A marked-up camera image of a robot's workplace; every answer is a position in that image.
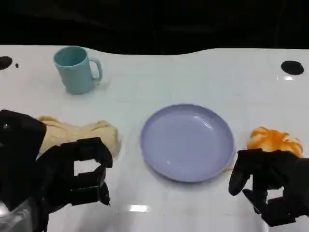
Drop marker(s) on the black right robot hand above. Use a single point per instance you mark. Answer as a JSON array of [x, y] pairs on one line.
[[272, 166]]

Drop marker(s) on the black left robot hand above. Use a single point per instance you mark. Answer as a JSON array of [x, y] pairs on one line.
[[62, 169]]

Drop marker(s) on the beige towel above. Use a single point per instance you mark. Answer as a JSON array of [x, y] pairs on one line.
[[79, 131]]

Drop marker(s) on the orange and white toy bread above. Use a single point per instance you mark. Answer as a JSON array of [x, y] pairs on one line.
[[275, 139]]

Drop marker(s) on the lilac plate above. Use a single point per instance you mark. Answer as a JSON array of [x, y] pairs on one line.
[[188, 142]]

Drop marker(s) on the pale green mug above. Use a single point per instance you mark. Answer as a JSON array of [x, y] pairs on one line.
[[73, 72]]

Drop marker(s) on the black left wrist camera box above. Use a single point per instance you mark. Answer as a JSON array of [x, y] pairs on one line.
[[19, 135]]

